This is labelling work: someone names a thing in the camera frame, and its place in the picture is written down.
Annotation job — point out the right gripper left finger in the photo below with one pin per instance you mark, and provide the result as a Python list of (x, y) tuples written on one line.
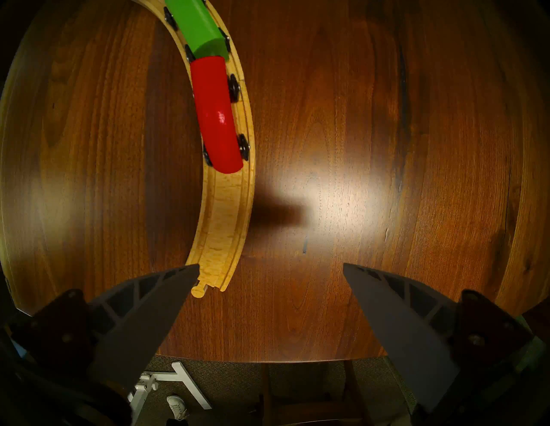
[(137, 317)]

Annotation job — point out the red toy train car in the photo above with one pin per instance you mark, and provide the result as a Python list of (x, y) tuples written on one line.
[(217, 116)]

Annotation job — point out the white shoe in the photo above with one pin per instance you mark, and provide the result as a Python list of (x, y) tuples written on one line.
[(177, 408)]

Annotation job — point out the green upholstered dining chair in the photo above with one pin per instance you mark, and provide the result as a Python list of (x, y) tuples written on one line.
[(266, 386)]

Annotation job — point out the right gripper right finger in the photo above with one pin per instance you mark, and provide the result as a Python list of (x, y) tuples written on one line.
[(408, 326)]

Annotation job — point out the green toy train car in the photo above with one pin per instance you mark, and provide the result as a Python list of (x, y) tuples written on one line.
[(200, 25)]

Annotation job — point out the curved wooden train track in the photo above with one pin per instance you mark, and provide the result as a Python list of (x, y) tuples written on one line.
[(154, 4), (223, 223)]

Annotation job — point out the white metal floor frame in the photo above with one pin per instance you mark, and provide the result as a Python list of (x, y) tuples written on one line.
[(163, 377)]

